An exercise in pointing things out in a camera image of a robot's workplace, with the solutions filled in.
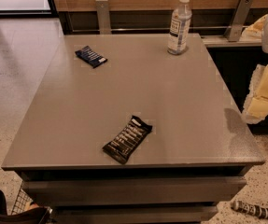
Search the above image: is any clear plastic water bottle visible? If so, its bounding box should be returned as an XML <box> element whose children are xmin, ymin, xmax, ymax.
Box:
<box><xmin>168</xmin><ymin>0</ymin><xmax>192</xmax><ymax>55</ymax></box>

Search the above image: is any wire mesh basket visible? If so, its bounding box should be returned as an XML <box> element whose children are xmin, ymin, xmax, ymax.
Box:
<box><xmin>11</xmin><ymin>184</ymin><xmax>33</xmax><ymax>215</ymax></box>

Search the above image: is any black rxbar wrapper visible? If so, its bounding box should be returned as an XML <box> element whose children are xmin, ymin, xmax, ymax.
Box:
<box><xmin>103</xmin><ymin>116</ymin><xmax>152</xmax><ymax>164</ymax></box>

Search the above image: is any blue rxbar wrapper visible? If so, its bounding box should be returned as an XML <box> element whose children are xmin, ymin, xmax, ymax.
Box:
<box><xmin>75</xmin><ymin>46</ymin><xmax>107</xmax><ymax>68</ymax></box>

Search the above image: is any left metal wall bracket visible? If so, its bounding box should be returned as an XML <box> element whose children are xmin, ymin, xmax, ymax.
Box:
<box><xmin>95</xmin><ymin>0</ymin><xmax>111</xmax><ymax>35</ymax></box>

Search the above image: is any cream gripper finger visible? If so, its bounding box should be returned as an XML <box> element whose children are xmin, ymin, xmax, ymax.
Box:
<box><xmin>245</xmin><ymin>64</ymin><xmax>268</xmax><ymax>119</ymax></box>
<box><xmin>242</xmin><ymin>15</ymin><xmax>266</xmax><ymax>38</ymax></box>

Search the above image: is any black white patterned handle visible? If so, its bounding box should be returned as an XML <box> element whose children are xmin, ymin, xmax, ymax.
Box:
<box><xmin>231</xmin><ymin>201</ymin><xmax>268</xmax><ymax>220</ymax></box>

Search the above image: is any right metal wall bracket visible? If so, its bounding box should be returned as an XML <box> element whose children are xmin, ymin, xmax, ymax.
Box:
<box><xmin>224</xmin><ymin>0</ymin><xmax>254</xmax><ymax>42</ymax></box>

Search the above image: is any metal wall bracket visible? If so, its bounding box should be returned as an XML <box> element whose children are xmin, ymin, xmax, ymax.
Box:
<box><xmin>224</xmin><ymin>0</ymin><xmax>254</xmax><ymax>42</ymax></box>
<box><xmin>95</xmin><ymin>0</ymin><xmax>111</xmax><ymax>35</ymax></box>

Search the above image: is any grey table drawer unit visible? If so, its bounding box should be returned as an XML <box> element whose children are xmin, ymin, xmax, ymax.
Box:
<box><xmin>22</xmin><ymin>175</ymin><xmax>247</xmax><ymax>224</ymax></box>

